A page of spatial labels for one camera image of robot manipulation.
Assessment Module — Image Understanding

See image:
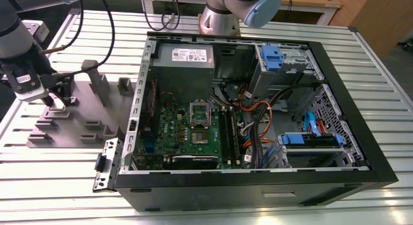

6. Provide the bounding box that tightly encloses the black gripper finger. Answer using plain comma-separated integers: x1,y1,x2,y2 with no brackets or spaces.
42,92,56,108
52,74,79,107

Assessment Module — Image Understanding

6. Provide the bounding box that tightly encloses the CPU socket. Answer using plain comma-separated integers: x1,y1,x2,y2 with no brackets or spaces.
191,128,212,145

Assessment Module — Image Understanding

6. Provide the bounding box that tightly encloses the grey plastic parts rack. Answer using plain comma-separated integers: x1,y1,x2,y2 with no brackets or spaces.
26,60,139,149

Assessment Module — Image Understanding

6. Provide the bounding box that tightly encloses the grey power supply white label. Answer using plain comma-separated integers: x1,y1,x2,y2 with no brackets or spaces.
151,44,216,105

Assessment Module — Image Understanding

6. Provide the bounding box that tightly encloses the green motherboard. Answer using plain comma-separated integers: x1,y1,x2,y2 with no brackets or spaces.
134,105,250,170

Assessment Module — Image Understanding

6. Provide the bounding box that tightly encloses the black graphics card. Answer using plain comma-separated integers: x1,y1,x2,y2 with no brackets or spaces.
162,154,219,171

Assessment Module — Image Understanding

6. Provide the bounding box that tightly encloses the black RAM slot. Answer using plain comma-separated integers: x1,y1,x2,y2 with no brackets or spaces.
219,106,234,165
227,106,243,165

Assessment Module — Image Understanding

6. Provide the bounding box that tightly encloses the tall grey drive cage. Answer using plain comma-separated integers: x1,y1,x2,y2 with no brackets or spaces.
250,43,324,100

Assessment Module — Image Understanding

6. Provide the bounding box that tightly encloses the blue plastic drive latch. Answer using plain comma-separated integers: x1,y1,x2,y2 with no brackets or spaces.
262,45,286,72

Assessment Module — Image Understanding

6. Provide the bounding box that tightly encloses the black open PC case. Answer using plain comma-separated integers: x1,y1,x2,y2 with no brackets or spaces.
115,30,400,212

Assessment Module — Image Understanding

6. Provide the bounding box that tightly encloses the hard disk in blue carrier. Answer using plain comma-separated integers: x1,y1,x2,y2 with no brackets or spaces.
278,133,345,148

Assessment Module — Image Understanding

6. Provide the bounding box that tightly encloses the perforated grey disk bay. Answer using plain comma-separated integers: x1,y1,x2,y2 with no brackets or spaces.
276,132,371,169

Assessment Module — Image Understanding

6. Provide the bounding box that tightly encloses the wooden cabinet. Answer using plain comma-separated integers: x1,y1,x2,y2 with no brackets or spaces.
330,0,413,59

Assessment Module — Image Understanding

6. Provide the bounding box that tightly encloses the black camera cable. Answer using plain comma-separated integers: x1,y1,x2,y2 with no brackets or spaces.
70,0,116,77

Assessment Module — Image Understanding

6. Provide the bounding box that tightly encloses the thin red wire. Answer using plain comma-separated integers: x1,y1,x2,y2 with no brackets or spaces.
144,79,159,133

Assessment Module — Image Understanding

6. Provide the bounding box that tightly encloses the hanging cable with plug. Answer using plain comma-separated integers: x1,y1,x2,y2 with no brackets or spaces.
140,0,183,32

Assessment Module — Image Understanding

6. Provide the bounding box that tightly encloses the thick black cable bundle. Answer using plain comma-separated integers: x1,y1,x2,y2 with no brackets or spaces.
250,83,320,169

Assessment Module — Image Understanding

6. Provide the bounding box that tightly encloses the orange power wire bundle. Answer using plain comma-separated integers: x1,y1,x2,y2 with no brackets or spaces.
240,101,275,148

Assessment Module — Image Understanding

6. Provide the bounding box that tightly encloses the blue flat data wire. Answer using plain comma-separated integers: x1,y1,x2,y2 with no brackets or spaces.
306,112,323,136

